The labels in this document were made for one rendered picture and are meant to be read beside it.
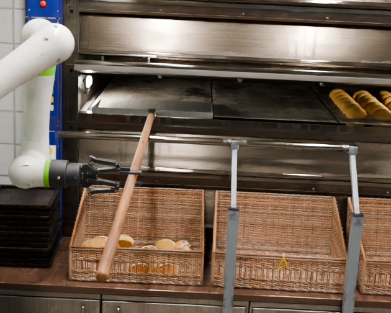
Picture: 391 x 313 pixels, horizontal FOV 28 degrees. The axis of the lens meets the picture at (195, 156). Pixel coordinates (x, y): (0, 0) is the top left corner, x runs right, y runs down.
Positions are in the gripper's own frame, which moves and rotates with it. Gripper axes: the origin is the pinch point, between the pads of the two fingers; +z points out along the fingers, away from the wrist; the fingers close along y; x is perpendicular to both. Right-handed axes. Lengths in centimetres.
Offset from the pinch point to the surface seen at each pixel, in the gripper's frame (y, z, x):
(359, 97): -4, 104, -161
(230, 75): -23, 33, -86
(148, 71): -23, -2, -86
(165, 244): 54, 9, -83
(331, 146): 1, 75, -63
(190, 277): 56, 21, -52
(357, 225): 26, 84, -41
